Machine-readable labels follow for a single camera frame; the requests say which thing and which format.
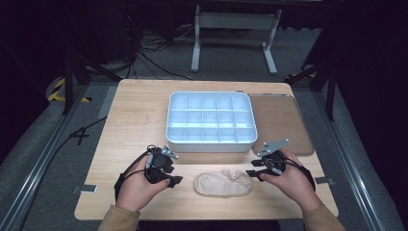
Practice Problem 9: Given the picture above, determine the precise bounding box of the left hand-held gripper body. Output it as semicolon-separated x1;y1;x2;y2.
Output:
144;144;180;185

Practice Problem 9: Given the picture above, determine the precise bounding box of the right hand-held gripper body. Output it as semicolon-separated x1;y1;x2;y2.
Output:
256;139;291;176

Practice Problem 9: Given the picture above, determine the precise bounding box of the beige sock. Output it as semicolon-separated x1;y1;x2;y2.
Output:
192;168;253;198

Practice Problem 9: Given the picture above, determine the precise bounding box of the white divided storage box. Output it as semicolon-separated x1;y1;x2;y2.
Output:
165;90;259;154

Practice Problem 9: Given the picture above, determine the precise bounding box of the person's right hand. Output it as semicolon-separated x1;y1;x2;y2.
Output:
259;148;323;214

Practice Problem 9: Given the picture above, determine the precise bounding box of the person's left hand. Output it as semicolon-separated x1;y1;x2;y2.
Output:
115;155;171;214

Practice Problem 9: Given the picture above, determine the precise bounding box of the wooden storage box lid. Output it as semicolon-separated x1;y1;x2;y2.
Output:
248;92;316;157

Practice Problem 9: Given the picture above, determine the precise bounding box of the grey flat strip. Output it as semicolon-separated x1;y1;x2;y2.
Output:
96;86;119;119

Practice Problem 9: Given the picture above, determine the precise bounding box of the black metal stand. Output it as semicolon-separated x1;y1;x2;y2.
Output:
62;0;123;116
284;0;338;122

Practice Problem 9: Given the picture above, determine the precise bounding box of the yellow black hazard tape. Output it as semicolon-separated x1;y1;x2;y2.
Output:
47;77;92;104

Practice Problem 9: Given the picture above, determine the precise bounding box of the right hand-held gripper cable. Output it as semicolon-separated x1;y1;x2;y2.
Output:
282;158;317;192

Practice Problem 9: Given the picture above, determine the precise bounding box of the hand-held gripper cable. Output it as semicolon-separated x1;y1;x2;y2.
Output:
282;158;317;192
114;145;158;201

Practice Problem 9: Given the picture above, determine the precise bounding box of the left hand-held gripper cable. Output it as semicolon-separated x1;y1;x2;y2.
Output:
114;145;158;201

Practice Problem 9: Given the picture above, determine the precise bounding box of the grey metal bracket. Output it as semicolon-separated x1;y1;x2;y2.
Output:
72;184;98;194
314;176;335;186

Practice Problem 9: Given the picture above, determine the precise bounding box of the aluminium floor rail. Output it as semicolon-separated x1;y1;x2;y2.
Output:
0;85;89;231
312;90;386;231

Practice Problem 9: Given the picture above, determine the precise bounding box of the black taped floor cable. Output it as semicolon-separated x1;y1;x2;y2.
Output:
18;115;108;231

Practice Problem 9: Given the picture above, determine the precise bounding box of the bundle of black cables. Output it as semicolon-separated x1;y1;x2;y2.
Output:
123;3;193;81

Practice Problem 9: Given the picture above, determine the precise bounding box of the grey metal desk frame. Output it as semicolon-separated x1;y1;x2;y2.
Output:
191;4;283;76

